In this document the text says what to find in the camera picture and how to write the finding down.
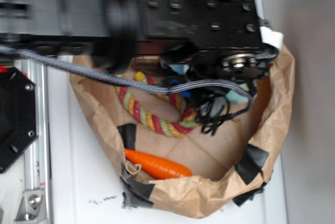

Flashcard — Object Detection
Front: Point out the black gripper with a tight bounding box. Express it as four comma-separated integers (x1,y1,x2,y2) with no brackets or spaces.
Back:
136,0,278,82

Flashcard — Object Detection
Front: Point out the light blue terry cloth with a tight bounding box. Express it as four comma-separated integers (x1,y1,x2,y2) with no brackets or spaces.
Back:
160,63,249,104

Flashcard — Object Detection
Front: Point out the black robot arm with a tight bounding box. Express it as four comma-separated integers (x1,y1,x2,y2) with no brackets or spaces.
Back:
1,0,280,82

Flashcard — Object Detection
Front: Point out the brown wooden bark piece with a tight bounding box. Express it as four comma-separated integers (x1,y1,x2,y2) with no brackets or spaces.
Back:
130,57,164,76

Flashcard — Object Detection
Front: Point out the brown paper bag basket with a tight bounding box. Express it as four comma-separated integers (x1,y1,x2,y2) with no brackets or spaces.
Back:
70,48,295,218

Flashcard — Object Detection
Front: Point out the orange plastic carrot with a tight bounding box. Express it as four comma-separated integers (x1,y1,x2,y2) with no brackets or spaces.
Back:
125,148,193,180

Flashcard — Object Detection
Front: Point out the grey braided cable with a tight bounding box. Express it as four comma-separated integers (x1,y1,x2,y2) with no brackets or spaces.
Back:
0,45,254,116

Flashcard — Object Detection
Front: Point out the multicolour twisted rope toy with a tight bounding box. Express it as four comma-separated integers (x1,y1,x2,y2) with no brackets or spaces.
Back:
116,86,197,138

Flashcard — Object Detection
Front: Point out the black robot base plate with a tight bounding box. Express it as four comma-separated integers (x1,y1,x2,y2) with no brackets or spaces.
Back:
1,67,37,173

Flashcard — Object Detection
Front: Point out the aluminium extrusion rail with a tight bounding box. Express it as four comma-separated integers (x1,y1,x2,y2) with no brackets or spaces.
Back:
21,60,53,223

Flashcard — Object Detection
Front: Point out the metal corner bracket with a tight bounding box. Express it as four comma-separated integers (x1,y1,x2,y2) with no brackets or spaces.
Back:
13,189,48,223

